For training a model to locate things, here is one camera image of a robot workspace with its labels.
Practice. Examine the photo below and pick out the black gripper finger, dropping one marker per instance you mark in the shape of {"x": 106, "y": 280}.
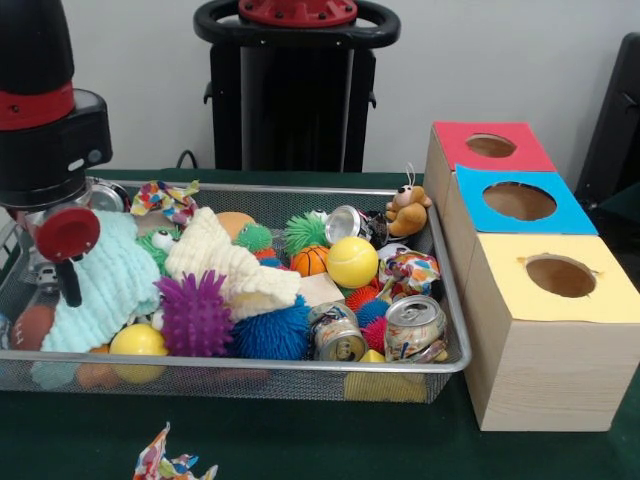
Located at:
{"x": 70, "y": 283}

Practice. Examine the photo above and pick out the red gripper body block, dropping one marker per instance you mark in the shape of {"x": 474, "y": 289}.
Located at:
{"x": 68, "y": 235}

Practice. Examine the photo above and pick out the mint green knitted cloth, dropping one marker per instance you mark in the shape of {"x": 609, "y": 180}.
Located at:
{"x": 115, "y": 285}

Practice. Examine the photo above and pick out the colourful polka dot cloth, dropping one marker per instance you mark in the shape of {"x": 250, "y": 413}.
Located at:
{"x": 165, "y": 200}

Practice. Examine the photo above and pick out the purple spiky ball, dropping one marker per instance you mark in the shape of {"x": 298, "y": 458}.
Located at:
{"x": 194, "y": 315}

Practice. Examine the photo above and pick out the cream knitted cloth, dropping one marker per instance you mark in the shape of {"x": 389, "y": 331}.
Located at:
{"x": 222, "y": 265}

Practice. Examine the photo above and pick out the colourful patchwork cloth scrap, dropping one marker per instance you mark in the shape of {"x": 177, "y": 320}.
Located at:
{"x": 175, "y": 463}

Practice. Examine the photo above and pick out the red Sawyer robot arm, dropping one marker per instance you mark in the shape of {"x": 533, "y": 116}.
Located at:
{"x": 45, "y": 110}

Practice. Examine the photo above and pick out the clear mesh bin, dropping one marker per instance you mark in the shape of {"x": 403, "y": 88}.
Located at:
{"x": 250, "y": 384}

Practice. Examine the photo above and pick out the wooden box with three holes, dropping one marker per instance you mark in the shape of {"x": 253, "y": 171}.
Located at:
{"x": 550, "y": 370}

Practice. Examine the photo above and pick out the grey plastic toy robot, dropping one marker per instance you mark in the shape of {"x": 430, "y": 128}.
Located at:
{"x": 45, "y": 274}

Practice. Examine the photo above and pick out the small brown football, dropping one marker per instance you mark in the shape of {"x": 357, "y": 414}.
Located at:
{"x": 30, "y": 328}

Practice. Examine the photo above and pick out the green fuzzy toy with eyes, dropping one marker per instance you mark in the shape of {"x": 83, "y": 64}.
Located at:
{"x": 303, "y": 233}
{"x": 155, "y": 245}

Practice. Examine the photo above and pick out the plain yellow ball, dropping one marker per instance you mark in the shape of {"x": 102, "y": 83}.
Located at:
{"x": 138, "y": 342}

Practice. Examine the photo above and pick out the small orange basketball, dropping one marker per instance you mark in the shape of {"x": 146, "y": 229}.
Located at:
{"x": 308, "y": 262}

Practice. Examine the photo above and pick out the dark green table cloth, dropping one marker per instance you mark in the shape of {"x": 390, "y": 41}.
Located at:
{"x": 300, "y": 440}

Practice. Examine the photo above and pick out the yellow tennis ball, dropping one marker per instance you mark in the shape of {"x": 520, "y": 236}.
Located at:
{"x": 351, "y": 262}

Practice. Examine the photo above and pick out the silver drink can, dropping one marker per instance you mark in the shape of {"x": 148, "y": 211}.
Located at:
{"x": 414, "y": 328}

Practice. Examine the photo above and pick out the black office chair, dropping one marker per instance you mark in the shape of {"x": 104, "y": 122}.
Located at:
{"x": 615, "y": 130}

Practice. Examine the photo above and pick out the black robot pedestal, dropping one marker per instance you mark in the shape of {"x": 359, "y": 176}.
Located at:
{"x": 290, "y": 110}

